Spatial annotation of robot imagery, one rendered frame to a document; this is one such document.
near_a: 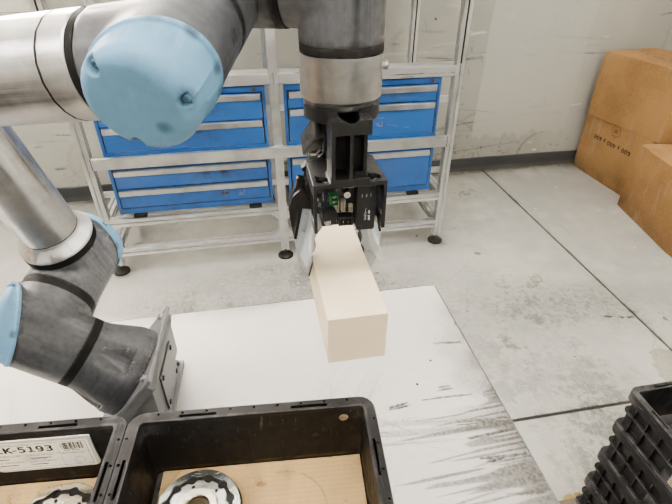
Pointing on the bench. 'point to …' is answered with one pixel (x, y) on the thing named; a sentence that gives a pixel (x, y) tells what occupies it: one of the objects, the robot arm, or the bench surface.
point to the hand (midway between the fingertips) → (336, 260)
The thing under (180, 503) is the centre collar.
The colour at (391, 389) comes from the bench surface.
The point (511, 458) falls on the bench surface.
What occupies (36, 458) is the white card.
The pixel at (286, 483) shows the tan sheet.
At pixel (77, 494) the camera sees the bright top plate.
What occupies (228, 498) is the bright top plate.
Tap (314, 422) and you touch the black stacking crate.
